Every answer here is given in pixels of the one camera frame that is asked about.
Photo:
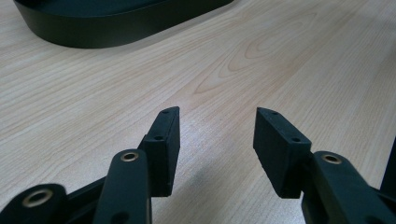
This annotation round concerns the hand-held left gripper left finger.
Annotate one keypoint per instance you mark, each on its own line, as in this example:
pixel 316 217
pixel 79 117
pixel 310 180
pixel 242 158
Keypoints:
pixel 166 149

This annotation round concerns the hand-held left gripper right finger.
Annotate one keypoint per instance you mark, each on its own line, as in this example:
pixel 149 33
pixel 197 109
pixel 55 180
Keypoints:
pixel 280 155

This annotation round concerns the black key rack with tray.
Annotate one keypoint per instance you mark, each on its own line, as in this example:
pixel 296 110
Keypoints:
pixel 102 25

